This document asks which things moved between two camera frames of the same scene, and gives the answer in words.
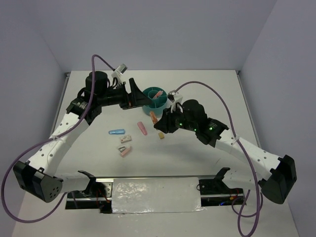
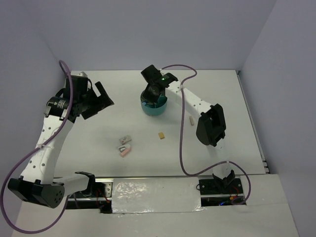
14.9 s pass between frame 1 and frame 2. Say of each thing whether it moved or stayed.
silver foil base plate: stayed
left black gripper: moved
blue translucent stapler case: moved
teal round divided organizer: stayed
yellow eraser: stayed
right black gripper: moved
